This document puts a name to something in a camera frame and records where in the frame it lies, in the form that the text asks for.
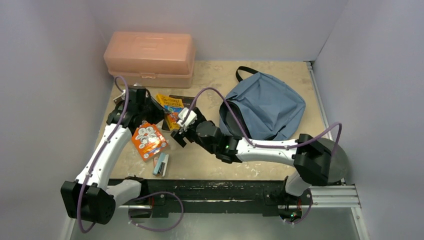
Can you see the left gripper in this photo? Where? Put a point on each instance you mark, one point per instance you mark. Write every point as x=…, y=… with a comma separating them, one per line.
x=159, y=112

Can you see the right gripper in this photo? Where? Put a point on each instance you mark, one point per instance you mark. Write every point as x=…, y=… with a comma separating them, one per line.
x=185, y=132

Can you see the yellow treehouse book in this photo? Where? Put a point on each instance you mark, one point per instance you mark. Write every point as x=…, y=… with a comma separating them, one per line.
x=172, y=108

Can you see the orange treehouse book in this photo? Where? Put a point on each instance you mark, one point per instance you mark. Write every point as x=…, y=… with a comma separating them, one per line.
x=148, y=141

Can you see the blue backpack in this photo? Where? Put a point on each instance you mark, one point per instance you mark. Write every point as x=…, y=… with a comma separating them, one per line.
x=262, y=107

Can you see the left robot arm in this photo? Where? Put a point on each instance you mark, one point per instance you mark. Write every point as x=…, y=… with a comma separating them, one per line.
x=88, y=197

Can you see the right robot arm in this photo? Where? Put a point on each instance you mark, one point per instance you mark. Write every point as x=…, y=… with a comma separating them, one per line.
x=310, y=158

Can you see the small orange eraser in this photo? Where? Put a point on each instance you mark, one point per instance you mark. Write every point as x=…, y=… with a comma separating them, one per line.
x=155, y=161

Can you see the black book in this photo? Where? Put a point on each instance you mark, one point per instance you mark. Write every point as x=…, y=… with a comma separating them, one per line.
x=187, y=101

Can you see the light blue stapler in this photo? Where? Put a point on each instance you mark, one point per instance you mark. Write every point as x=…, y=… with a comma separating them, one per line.
x=161, y=167

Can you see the pink plastic storage box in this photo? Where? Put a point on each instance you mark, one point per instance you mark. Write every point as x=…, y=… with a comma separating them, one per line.
x=164, y=60

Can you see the grey tape roll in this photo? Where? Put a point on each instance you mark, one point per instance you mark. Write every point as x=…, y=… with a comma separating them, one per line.
x=339, y=166

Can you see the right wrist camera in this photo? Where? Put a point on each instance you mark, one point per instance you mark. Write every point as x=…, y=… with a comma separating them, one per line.
x=186, y=117

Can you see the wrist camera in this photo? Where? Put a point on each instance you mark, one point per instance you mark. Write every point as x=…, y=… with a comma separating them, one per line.
x=134, y=88
x=186, y=117

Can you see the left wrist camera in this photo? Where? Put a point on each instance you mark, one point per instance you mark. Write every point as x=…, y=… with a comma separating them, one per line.
x=134, y=88

